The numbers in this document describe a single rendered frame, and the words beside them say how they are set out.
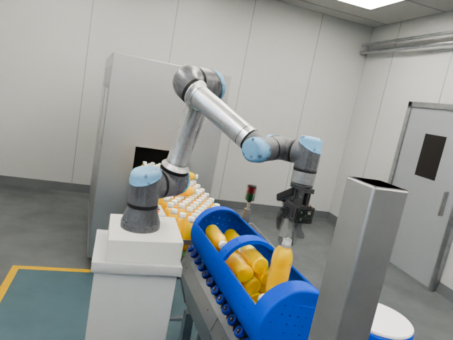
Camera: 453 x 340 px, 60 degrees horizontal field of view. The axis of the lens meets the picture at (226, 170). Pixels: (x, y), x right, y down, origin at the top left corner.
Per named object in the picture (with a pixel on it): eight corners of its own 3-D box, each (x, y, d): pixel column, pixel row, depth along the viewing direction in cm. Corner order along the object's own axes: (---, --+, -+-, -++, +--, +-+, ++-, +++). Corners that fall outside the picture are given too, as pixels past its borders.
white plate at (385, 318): (328, 302, 163) (327, 304, 164) (383, 343, 140) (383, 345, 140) (372, 295, 178) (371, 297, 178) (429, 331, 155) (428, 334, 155)
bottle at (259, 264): (254, 258, 156) (237, 240, 173) (252, 274, 157) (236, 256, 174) (269, 258, 158) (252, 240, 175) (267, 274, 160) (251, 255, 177)
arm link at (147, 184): (120, 200, 149) (123, 165, 147) (146, 195, 160) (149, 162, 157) (141, 209, 143) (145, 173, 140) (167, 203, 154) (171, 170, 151)
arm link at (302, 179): (288, 167, 127) (310, 170, 130) (286, 181, 128) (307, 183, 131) (300, 172, 120) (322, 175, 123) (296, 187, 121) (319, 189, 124)
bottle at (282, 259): (260, 292, 133) (271, 240, 131) (272, 287, 139) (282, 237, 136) (277, 301, 129) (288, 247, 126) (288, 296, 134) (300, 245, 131)
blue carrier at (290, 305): (243, 365, 124) (274, 283, 120) (183, 250, 204) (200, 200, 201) (316, 372, 134) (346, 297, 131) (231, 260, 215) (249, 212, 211)
